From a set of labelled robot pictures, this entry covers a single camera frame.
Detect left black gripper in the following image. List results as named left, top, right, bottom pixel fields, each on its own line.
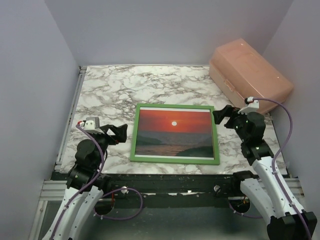
left=91, top=123, right=127, bottom=168

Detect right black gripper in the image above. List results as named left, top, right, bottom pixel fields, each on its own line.
left=213, top=104, right=254, bottom=142

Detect sunset photo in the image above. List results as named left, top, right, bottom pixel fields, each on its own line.
left=134, top=106, right=216, bottom=160

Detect green wooden picture frame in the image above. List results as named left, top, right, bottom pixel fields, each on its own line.
left=129, top=103, right=220, bottom=166

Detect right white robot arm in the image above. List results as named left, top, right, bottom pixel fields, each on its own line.
left=212, top=102, right=318, bottom=240

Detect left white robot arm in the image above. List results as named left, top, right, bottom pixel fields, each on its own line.
left=43, top=118, right=128, bottom=240

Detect pink plastic storage box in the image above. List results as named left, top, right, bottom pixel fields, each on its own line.
left=208, top=38, right=294, bottom=108

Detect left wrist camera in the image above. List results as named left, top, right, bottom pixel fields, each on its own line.
left=77, top=116, right=103, bottom=134

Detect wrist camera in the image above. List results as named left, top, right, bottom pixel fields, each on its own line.
left=237, top=96, right=260, bottom=115
left=77, top=116, right=103, bottom=134

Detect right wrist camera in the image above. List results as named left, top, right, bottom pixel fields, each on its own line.
left=237, top=96, right=260, bottom=115

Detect aluminium rail frame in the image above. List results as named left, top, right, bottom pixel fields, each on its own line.
left=28, top=65, right=88, bottom=240

